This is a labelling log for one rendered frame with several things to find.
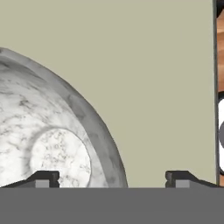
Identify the white marble bowl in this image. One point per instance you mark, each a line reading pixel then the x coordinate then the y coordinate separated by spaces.
pixel 43 122

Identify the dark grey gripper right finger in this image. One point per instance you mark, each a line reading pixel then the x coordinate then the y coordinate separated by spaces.
pixel 180 176

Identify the white and black round object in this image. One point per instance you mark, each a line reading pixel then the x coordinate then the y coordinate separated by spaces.
pixel 220 140

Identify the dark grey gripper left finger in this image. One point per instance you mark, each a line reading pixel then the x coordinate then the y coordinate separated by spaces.
pixel 43 176

